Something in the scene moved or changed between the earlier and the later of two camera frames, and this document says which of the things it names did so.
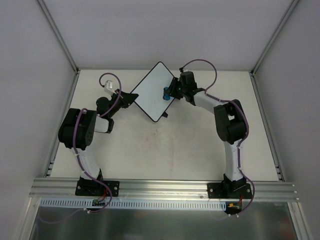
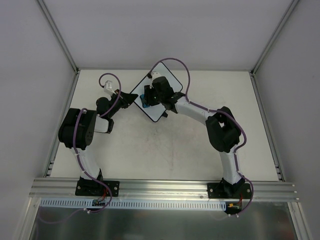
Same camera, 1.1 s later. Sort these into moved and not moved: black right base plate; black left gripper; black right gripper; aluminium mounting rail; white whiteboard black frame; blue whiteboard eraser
Moved: blue whiteboard eraser; black right gripper
Not moved: black left gripper; aluminium mounting rail; white whiteboard black frame; black right base plate
